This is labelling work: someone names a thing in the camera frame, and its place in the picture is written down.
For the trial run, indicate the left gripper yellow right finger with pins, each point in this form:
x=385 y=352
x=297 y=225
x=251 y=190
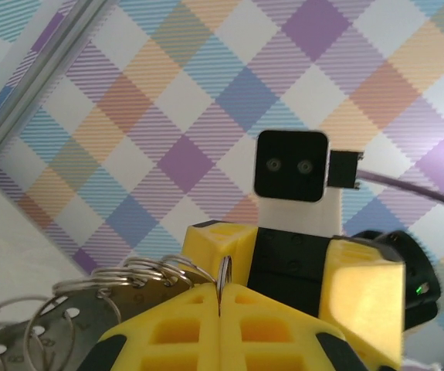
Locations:
x=268 y=336

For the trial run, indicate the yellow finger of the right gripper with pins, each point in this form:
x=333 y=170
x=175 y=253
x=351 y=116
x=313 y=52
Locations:
x=364 y=301
x=214 y=243

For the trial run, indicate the aluminium corner post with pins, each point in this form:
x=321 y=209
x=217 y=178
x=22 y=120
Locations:
x=32 y=77

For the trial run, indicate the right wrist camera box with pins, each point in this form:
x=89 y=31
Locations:
x=289 y=166

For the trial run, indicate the metal keyring plate with rings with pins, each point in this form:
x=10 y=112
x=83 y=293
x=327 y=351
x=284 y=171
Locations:
x=140 y=303

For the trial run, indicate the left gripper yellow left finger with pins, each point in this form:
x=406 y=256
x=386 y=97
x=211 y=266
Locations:
x=183 y=332

